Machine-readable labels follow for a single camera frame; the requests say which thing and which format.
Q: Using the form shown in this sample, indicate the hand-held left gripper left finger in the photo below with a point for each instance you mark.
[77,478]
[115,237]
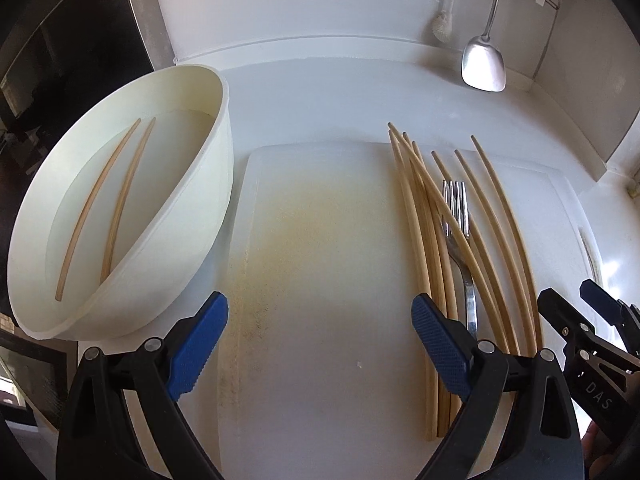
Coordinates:
[200,350]

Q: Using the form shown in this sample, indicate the steel spatula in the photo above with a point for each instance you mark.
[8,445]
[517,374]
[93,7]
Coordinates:
[482,65]

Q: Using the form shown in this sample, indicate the black glass cooktop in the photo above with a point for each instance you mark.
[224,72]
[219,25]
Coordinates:
[35,355]

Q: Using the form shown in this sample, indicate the large white bowl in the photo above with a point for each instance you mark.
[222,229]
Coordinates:
[190,200]

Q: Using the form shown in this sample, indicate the wooden chopstick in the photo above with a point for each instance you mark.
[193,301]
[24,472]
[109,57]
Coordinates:
[75,245]
[120,205]

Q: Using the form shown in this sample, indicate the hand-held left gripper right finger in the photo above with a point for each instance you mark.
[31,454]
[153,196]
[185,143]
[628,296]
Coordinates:
[440,350]

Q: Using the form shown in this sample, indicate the white plastic cutting board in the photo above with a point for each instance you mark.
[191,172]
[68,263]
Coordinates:
[325,260]

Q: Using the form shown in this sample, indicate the bunch of chopsticks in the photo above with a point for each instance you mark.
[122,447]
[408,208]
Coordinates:
[435,280]

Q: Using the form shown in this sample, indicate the steel fork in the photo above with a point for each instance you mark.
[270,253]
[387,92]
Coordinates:
[470,305]

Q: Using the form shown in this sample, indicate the black glass backsplash panel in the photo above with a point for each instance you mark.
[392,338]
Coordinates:
[75,60]

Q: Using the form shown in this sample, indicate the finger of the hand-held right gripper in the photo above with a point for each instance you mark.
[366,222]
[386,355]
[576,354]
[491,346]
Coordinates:
[562,312]
[600,302]

